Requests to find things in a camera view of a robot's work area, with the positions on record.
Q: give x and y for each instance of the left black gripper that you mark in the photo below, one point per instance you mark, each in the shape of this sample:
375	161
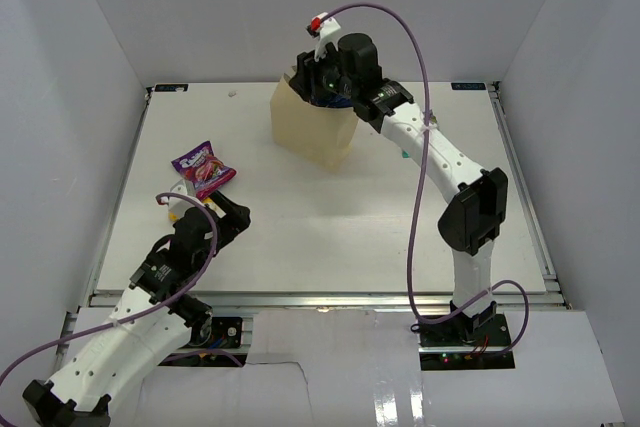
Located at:
236	220

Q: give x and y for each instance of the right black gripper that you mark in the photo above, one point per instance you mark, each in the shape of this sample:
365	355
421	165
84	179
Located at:
310	69

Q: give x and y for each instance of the dark blue snack bag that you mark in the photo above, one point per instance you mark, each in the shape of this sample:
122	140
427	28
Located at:
331	101

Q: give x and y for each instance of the beige paper bag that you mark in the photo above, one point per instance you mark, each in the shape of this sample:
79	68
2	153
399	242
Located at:
318	134

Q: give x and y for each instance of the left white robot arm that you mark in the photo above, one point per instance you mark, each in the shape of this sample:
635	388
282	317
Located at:
155	316

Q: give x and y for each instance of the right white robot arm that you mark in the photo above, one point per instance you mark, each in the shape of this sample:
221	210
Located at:
475	197

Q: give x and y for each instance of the purple pink gummy bag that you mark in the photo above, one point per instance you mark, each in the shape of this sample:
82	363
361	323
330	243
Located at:
203	170

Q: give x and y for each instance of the yellow snack pack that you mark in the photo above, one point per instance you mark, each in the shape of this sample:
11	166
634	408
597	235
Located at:
178	207

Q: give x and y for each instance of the left blue table label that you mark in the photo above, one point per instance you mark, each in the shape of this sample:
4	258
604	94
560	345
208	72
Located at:
171	88

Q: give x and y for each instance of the blue table label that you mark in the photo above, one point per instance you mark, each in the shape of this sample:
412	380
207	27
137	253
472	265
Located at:
171	88
468	86

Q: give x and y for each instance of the right blue table label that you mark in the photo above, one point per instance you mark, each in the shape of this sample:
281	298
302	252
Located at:
468	86

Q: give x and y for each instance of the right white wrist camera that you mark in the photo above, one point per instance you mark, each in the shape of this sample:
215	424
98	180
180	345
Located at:
325	30

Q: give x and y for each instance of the aluminium frame rail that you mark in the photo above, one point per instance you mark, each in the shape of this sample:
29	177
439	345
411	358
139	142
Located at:
220	300

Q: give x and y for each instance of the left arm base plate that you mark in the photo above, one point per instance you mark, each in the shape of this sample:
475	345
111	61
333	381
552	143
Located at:
222	332

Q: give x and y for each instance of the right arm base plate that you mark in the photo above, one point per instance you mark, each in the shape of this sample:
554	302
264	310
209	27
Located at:
493	333

